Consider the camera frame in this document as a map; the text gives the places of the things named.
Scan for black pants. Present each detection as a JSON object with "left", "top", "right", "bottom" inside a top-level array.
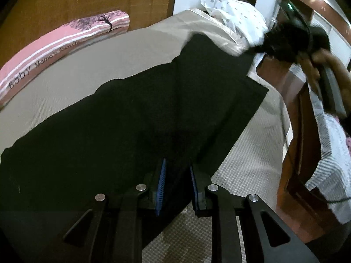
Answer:
[{"left": 0, "top": 33, "right": 270, "bottom": 263}]

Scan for long pink striped pillow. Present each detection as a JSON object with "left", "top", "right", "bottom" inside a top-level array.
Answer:
[{"left": 0, "top": 10, "right": 130, "bottom": 108}]

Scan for brown wooden cabinet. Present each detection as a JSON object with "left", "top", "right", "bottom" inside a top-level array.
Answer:
[{"left": 256, "top": 56, "right": 343, "bottom": 242}]

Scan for white dotted cloth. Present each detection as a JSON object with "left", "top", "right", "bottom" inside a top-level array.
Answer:
[{"left": 201, "top": 0, "right": 271, "bottom": 48}]

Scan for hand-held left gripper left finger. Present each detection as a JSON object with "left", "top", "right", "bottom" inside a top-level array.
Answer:
[{"left": 63, "top": 158, "right": 168, "bottom": 263}]

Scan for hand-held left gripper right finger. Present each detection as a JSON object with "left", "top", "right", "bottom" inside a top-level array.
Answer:
[{"left": 190, "top": 166, "right": 320, "bottom": 263}]

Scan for grey textured bed sheet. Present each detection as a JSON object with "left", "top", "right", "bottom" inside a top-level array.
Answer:
[{"left": 0, "top": 27, "right": 292, "bottom": 263}]

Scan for white striped cloth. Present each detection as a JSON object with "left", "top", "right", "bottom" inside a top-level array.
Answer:
[{"left": 305, "top": 84, "right": 351, "bottom": 225}]

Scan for wooden headboard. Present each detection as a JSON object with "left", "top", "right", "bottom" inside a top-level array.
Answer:
[{"left": 0, "top": 0, "right": 179, "bottom": 73}]

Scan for person's right hand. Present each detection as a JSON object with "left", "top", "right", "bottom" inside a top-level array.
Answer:
[{"left": 297, "top": 49, "right": 351, "bottom": 100}]

